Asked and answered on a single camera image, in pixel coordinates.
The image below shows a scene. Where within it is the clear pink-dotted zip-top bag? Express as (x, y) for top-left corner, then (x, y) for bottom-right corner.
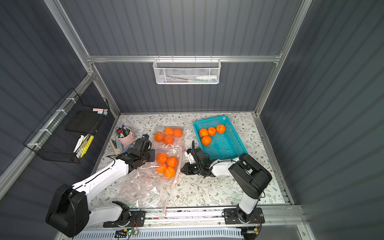
(117, 126), (185, 218)

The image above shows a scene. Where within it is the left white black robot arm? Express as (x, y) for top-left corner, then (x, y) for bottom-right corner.
(45, 135), (155, 238)

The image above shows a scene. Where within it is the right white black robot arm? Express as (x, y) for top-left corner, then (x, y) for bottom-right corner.
(181, 147), (273, 223)

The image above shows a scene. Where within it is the pink pen cup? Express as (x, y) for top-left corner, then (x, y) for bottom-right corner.
(115, 125), (136, 148)

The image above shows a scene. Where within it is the teal plastic basket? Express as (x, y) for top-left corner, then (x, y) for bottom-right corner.
(193, 116), (248, 160)

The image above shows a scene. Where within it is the yellow marker in basket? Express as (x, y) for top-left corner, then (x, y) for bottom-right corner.
(77, 135), (94, 159)

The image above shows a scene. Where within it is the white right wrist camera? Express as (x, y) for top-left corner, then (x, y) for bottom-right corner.
(185, 149), (196, 164)

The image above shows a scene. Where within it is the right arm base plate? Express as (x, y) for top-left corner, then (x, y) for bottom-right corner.
(222, 208), (265, 225)

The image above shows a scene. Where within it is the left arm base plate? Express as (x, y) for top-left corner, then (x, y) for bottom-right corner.
(103, 210), (147, 228)

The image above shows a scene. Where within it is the black wire wall basket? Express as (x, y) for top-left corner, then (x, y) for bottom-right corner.
(24, 90), (110, 164)

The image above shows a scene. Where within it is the white wire wall basket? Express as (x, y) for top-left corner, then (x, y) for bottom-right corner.
(153, 58), (222, 85)

